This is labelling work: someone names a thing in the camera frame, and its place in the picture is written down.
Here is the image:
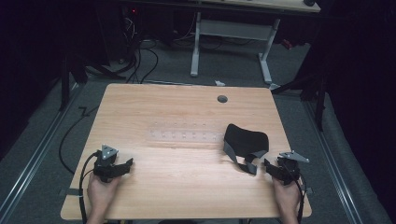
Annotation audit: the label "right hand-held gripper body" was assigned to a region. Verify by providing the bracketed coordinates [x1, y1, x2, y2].
[276, 150, 311, 187]

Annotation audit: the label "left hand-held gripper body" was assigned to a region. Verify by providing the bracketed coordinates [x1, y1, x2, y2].
[92, 144, 120, 184]

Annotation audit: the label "black eye mask grey straps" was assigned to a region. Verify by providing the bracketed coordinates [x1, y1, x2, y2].
[222, 122, 270, 176]

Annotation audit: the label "person's right hand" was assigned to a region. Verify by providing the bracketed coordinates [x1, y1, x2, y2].
[272, 176, 302, 217]

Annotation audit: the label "clear plastic strip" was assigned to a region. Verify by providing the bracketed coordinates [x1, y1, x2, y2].
[148, 122, 226, 144]

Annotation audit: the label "black stand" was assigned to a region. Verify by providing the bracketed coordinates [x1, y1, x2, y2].
[271, 52, 329, 133]
[58, 52, 127, 112]

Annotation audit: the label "red object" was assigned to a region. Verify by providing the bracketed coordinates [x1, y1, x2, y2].
[280, 38, 294, 51]

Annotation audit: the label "dark computer tower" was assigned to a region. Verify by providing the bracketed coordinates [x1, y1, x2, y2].
[120, 5, 139, 63]

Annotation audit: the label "white-legged desk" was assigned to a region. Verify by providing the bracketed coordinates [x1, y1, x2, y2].
[190, 0, 322, 86]

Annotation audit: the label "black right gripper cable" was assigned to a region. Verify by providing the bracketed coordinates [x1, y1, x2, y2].
[288, 169, 308, 224]

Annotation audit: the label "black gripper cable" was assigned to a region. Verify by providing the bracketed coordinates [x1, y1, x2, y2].
[78, 151, 101, 224]
[288, 169, 308, 224]

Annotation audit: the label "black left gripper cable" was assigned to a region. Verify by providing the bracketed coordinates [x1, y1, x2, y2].
[78, 151, 101, 224]

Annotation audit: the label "metal floor rail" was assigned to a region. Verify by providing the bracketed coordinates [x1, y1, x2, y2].
[0, 83, 82, 218]
[303, 99, 364, 224]

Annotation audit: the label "black floor cable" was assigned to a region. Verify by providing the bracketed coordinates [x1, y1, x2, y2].
[58, 105, 101, 175]

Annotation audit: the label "bundle of black cables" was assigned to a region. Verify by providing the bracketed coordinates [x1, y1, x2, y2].
[118, 15, 161, 85]

